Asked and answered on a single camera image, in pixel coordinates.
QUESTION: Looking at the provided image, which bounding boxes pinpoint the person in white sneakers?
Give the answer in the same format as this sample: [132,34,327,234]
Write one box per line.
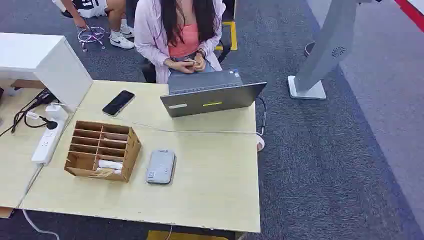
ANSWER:
[52,0,136,50]

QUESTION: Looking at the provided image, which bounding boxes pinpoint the wire frame object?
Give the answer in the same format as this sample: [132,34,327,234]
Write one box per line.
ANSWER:
[77,25,107,53]

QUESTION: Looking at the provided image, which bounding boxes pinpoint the black power adapter cable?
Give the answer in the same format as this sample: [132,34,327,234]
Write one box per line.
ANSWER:
[0,88,61,138]

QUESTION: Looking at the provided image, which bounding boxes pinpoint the white floor cable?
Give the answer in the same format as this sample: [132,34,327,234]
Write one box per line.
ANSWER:
[21,209,61,240]

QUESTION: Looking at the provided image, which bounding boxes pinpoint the grey laptop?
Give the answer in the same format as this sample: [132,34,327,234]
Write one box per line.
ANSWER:
[159,69,268,119]

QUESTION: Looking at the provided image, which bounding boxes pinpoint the grey display stand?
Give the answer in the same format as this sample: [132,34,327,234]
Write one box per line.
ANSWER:
[287,0,375,101]

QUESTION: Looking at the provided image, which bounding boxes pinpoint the black plug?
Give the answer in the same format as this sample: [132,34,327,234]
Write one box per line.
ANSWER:
[23,112,59,131]

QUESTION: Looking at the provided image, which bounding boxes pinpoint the black laptop cable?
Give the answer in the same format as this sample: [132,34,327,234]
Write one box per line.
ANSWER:
[255,96,268,137]

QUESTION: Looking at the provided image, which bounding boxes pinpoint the patterned card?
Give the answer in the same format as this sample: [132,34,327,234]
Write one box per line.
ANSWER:
[93,167,122,179]

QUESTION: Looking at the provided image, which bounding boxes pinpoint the white charger plug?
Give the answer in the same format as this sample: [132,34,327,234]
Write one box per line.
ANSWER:
[44,103,69,122]

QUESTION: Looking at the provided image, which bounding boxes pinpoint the wooden slotted card box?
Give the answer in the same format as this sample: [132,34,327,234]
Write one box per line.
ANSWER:
[63,120,143,183]

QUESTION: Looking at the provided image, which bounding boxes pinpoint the white power strip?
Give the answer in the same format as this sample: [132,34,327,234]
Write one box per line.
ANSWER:
[31,117,67,167]

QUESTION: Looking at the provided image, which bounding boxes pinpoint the black smartphone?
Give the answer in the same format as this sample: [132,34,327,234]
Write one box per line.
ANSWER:
[101,90,136,118]

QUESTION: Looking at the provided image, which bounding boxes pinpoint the seated person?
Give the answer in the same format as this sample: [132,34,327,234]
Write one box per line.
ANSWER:
[133,0,227,85]

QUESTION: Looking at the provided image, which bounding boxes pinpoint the white cabinet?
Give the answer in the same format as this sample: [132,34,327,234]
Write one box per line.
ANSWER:
[0,32,94,113]

